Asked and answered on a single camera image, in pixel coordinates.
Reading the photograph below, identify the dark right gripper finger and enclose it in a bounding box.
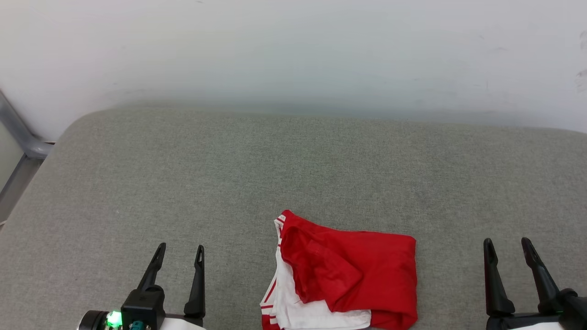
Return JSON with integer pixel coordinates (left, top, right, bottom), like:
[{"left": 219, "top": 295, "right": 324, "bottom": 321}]
[
  {"left": 521, "top": 237, "right": 562, "bottom": 315},
  {"left": 483, "top": 238, "right": 516, "bottom": 318}
]

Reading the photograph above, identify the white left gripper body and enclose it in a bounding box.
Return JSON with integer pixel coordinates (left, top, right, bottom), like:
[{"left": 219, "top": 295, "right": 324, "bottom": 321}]
[{"left": 158, "top": 313, "right": 208, "bottom": 330}]

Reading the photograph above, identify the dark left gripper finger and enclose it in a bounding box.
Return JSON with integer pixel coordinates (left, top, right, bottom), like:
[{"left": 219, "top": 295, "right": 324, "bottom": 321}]
[
  {"left": 183, "top": 245, "right": 206, "bottom": 318},
  {"left": 137, "top": 242, "right": 167, "bottom": 292}
]

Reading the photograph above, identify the grey metal frame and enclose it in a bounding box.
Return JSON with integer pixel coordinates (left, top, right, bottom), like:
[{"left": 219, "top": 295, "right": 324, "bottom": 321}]
[{"left": 0, "top": 89, "right": 55, "bottom": 225}]

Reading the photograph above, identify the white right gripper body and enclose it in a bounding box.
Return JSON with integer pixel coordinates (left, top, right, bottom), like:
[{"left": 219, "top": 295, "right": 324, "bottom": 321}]
[{"left": 485, "top": 312, "right": 587, "bottom": 330}]

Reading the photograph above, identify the red and white garment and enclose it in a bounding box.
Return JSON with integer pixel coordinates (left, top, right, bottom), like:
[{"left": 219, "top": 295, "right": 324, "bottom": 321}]
[{"left": 260, "top": 209, "right": 419, "bottom": 330}]

